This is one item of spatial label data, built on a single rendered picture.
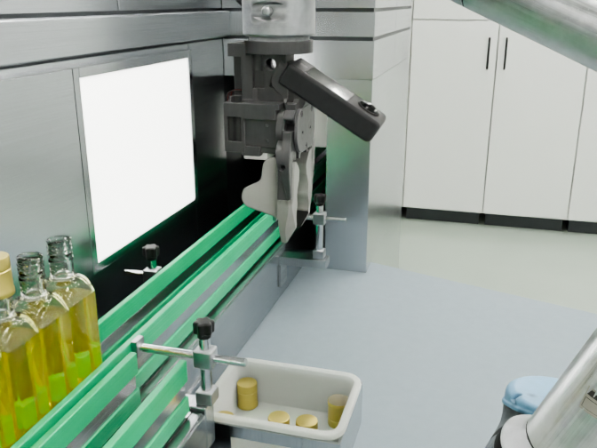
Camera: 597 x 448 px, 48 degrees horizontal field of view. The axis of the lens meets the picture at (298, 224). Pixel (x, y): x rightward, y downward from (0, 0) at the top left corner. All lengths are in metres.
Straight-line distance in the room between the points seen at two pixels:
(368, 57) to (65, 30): 0.76
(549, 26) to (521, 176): 3.78
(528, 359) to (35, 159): 0.97
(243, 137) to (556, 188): 3.88
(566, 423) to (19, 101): 0.77
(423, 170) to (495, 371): 3.21
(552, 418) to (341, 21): 1.16
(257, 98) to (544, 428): 0.43
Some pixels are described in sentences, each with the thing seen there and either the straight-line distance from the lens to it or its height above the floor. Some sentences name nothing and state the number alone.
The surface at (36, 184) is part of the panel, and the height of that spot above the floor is 1.17.
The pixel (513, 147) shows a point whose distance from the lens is 4.43.
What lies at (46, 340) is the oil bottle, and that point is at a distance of 0.83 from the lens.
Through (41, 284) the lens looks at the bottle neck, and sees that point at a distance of 0.83.
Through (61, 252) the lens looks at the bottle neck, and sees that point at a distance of 0.86.
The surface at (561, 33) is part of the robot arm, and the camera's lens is 0.70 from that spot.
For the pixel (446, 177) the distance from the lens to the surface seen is 4.48.
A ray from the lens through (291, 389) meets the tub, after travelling 1.15.
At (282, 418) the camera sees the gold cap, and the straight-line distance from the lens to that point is 1.06.
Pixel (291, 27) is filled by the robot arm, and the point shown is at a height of 1.39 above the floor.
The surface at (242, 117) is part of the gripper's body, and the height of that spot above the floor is 1.30.
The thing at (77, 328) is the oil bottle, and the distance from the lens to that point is 0.88.
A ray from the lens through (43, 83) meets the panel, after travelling 1.04.
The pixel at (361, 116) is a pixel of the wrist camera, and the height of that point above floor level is 1.31.
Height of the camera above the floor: 1.42
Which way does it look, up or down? 19 degrees down
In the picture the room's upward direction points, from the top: straight up
